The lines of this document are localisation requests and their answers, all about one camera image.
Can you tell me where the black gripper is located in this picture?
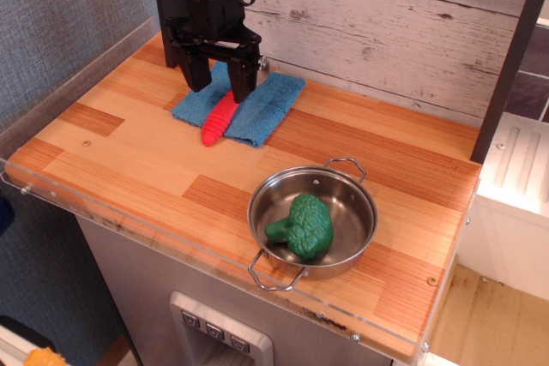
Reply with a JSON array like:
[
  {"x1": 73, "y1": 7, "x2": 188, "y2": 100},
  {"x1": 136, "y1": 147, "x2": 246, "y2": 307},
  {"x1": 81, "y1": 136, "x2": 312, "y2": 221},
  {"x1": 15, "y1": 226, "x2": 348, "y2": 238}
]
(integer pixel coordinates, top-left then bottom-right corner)
[{"x1": 166, "y1": 0, "x2": 261, "y2": 104}]

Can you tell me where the grey cabinet with dispenser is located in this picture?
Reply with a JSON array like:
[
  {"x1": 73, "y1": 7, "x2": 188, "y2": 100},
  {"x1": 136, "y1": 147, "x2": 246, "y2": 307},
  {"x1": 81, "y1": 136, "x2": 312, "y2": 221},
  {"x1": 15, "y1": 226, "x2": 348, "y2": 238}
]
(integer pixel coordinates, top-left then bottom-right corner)
[{"x1": 77, "y1": 218, "x2": 392, "y2": 365}]

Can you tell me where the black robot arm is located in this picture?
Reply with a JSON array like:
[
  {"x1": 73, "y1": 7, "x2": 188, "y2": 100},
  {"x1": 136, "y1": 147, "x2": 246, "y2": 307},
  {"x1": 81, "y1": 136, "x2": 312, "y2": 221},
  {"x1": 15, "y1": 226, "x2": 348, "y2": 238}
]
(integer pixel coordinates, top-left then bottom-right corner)
[{"x1": 166, "y1": 0, "x2": 262, "y2": 104}]

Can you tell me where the green toy broccoli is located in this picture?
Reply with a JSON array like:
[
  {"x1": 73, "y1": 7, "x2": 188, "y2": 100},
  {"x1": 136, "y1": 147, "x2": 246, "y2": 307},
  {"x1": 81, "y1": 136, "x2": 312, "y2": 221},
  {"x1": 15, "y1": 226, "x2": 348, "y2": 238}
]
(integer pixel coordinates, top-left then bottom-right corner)
[{"x1": 265, "y1": 194, "x2": 335, "y2": 261}]

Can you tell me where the red handled metal spoon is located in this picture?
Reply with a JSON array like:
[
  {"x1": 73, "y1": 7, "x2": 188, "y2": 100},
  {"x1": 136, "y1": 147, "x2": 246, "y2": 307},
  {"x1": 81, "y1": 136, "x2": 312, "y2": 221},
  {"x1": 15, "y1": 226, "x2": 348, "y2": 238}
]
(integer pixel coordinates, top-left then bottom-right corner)
[{"x1": 201, "y1": 55, "x2": 269, "y2": 147}]

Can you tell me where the yellow object at corner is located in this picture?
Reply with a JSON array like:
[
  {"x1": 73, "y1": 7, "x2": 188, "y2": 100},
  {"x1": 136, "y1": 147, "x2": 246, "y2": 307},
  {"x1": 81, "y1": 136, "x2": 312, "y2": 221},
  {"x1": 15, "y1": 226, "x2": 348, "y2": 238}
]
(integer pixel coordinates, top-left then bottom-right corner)
[{"x1": 22, "y1": 348, "x2": 68, "y2": 366}]

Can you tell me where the blue cloth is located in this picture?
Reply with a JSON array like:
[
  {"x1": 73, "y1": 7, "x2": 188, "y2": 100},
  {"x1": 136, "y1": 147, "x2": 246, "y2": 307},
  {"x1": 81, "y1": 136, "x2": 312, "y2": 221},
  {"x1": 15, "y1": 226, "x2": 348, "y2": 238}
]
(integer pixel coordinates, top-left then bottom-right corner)
[{"x1": 172, "y1": 63, "x2": 305, "y2": 147}]

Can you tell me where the dark right shelf post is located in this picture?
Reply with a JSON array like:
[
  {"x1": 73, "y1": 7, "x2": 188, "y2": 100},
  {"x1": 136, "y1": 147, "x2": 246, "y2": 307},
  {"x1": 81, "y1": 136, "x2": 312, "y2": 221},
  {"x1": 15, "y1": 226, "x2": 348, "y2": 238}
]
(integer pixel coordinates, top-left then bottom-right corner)
[{"x1": 470, "y1": 0, "x2": 545, "y2": 164}]

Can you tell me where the clear acrylic edge guard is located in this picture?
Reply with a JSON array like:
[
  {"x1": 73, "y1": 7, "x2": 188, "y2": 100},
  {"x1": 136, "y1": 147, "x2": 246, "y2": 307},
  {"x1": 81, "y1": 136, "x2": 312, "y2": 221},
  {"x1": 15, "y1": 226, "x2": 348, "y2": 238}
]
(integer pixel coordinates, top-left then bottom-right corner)
[{"x1": 4, "y1": 162, "x2": 455, "y2": 365}]

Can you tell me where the steel pot with handles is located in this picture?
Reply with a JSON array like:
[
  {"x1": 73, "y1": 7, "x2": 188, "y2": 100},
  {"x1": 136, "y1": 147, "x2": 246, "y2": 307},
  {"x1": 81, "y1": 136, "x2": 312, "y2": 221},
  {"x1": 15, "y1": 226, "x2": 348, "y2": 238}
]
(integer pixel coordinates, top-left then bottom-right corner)
[{"x1": 247, "y1": 159, "x2": 378, "y2": 291}]

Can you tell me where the white toy sink unit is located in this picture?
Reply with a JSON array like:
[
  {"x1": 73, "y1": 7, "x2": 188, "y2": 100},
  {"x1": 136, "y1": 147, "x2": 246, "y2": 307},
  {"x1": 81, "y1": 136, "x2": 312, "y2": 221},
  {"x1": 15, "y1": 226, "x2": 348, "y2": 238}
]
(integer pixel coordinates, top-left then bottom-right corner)
[{"x1": 457, "y1": 113, "x2": 548, "y2": 299}]

